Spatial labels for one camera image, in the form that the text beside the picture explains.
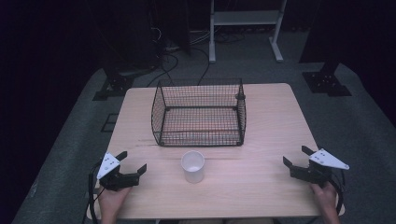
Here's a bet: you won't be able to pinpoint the black stand base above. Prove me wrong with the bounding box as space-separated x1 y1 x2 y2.
302 61 353 98
92 66 148 102

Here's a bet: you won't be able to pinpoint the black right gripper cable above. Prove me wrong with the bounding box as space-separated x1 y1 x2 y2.
329 169 347 217

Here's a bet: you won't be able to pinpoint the black floor cable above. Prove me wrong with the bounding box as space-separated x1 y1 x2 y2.
190 46 211 87
146 51 180 89

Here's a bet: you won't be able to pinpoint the white cup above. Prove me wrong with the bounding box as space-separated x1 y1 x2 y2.
180 150 206 184

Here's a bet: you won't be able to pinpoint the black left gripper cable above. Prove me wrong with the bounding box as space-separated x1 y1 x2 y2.
81 161 105 224

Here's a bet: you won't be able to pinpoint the person's right hand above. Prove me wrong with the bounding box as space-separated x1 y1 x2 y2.
309 180 339 217

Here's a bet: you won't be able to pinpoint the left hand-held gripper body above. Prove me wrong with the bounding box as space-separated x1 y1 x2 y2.
96 151 141 192

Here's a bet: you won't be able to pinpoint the black wire mesh basket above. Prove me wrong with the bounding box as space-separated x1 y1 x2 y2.
150 77 248 148

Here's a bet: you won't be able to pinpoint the white floor cables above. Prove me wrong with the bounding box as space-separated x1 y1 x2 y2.
164 27 216 52

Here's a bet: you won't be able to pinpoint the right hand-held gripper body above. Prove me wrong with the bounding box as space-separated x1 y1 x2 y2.
289 147 350 189

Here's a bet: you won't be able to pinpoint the person's left hand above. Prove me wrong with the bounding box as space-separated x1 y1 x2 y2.
97 186 134 218

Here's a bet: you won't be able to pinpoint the white metal stand frame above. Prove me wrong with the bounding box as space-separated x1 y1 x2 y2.
208 0 288 64

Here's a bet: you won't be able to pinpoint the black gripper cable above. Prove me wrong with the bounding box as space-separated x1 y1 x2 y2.
81 161 105 224
329 169 347 217

